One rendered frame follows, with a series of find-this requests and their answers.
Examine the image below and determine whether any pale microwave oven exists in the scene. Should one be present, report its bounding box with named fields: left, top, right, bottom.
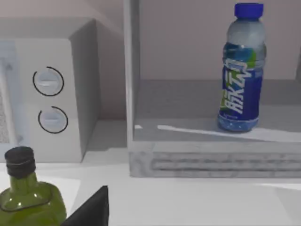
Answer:
left=0, top=18, right=98, bottom=163

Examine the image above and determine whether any blue plastic bottle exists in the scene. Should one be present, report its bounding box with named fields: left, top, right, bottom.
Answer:
left=217, top=2, right=268, bottom=133

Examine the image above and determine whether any green glass bottle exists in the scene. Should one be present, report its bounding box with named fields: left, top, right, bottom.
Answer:
left=0, top=146, right=68, bottom=226

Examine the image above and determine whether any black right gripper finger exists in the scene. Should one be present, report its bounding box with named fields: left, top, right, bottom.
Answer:
left=61, top=185, right=110, bottom=226

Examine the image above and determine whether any round microwave knob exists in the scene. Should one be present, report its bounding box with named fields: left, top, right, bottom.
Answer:
left=38, top=105, right=69, bottom=134
left=32, top=66, right=65, bottom=97

